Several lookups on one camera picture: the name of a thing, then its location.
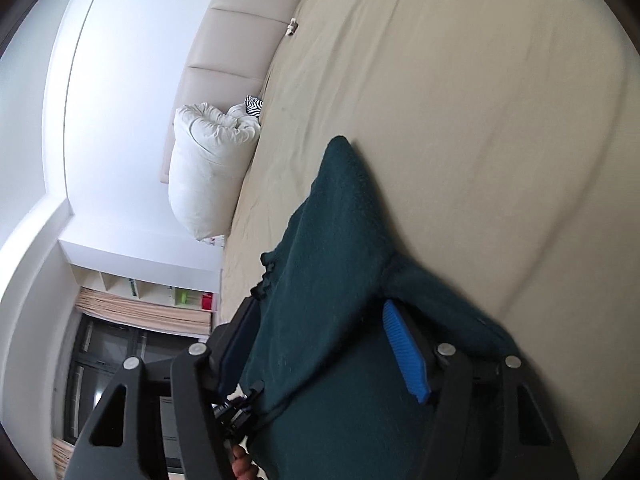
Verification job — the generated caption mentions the dark window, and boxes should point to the dark window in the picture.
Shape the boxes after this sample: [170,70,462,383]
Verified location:
[64,315,196,479]

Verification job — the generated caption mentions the beige striped curtain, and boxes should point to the beige striped curtain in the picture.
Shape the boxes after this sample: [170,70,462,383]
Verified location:
[75,287,212,337]

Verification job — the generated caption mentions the white wall shelf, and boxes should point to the white wall shelf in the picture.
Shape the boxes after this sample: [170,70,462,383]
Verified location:
[70,264,218,313]

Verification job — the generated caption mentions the small white object on bed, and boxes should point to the small white object on bed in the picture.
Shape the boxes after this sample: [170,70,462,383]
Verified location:
[285,18,299,37]

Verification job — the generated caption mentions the dark green knitted sweater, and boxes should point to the dark green knitted sweater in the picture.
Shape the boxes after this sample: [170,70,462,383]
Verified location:
[241,136,515,479]

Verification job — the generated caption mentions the red box on shelf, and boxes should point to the red box on shelf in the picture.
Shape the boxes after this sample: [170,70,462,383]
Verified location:
[201,292,214,311]

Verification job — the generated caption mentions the left hand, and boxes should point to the left hand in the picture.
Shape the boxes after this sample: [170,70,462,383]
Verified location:
[231,445,259,480]

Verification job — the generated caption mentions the white pillow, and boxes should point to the white pillow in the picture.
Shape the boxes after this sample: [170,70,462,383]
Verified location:
[168,103,262,240]

